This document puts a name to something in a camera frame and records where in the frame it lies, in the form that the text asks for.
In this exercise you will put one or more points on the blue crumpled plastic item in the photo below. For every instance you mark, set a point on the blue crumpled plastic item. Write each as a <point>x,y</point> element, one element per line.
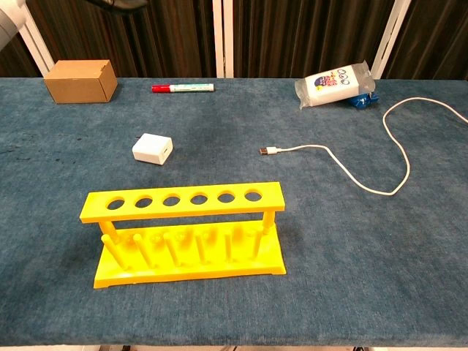
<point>360,102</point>

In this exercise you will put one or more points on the red capped white marker pen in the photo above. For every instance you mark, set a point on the red capped white marker pen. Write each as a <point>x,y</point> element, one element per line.
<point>186,87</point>

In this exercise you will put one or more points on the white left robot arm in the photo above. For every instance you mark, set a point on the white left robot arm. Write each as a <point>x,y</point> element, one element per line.
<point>9,20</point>

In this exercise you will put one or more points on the yellow plastic test tube rack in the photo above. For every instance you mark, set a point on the yellow plastic test tube rack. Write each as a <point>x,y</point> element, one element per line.
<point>183,206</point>

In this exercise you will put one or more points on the dark pleated curtain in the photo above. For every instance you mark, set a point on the dark pleated curtain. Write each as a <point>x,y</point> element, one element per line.
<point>292,36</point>

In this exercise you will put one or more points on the white sponge in clear wrapper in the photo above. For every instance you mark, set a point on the white sponge in clear wrapper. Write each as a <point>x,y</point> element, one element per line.
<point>329,89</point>

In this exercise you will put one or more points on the brown cardboard box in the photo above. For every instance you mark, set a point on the brown cardboard box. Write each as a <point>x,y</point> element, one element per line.
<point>75,86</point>

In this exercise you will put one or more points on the white power adapter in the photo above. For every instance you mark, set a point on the white power adapter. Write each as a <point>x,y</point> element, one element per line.
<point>150,148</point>

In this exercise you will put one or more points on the white upright frame post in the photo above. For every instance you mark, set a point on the white upright frame post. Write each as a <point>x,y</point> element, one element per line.
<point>223,36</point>

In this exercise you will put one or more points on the white slanted frame post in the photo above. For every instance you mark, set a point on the white slanted frame post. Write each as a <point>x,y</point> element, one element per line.
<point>389,36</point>
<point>38,51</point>

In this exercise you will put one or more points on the teal velvet table cloth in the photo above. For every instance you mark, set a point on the teal velvet table cloth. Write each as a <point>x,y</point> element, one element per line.
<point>347,256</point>

